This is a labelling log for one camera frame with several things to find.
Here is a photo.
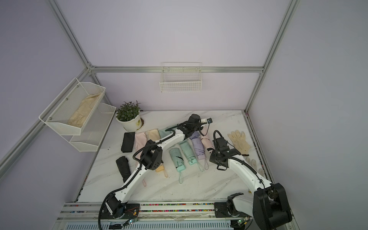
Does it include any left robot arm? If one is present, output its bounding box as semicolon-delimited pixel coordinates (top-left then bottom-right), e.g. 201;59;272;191
97;114;213;230

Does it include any cream glove in shelf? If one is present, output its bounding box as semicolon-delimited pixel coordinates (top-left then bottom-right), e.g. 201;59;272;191
67;93;101;128

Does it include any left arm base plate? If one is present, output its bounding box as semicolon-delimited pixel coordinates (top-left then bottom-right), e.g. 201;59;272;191
101;203;140;220

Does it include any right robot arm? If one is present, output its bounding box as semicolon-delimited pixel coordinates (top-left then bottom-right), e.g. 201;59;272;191
209;130;292;230

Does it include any green umbrella sleeve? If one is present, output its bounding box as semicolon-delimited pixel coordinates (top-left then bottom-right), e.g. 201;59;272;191
159;129;172;139

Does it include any white tiered mesh shelf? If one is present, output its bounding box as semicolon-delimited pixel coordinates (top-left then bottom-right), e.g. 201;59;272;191
39;78;116;152

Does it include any green umbrella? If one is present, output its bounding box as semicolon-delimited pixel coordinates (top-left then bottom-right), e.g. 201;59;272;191
179;141;204;172
169;148;186;184

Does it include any white wire wall basket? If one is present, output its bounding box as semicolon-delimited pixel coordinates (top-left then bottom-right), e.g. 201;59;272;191
159;62;202;93

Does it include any pink umbrella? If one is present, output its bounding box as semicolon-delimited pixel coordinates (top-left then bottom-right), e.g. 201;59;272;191
201;137;215;152
135;162;147;187

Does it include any potted green plant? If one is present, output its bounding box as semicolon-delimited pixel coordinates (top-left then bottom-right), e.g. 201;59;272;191
116;101;143;132

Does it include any black umbrella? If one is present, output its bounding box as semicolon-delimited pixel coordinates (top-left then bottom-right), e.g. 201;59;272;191
116;156;131;183

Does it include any purple umbrella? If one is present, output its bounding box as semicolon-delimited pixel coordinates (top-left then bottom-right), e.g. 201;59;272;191
192;138;209;170

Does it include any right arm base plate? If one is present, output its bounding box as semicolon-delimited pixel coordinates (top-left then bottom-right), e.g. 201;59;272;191
214;202;253;218

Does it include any yellow umbrella sleeve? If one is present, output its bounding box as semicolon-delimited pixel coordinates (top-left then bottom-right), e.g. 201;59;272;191
146;129;161;141

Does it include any cream work glove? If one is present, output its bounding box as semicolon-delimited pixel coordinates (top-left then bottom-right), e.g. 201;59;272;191
228;130;251;156

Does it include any aluminium rail frame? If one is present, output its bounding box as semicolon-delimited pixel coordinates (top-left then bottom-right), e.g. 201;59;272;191
51;198;300;230

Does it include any white speckled work glove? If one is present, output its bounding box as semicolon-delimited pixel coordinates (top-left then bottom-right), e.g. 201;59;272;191
245;157;265;177

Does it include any black umbrella sleeve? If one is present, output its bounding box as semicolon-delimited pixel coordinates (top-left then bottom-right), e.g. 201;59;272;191
121;132;135;153

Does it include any yellow umbrella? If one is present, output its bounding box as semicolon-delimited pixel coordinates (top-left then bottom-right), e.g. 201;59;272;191
155;163;168;178

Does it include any purple umbrella sleeve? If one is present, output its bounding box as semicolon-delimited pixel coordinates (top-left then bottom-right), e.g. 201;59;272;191
189;131;201;140

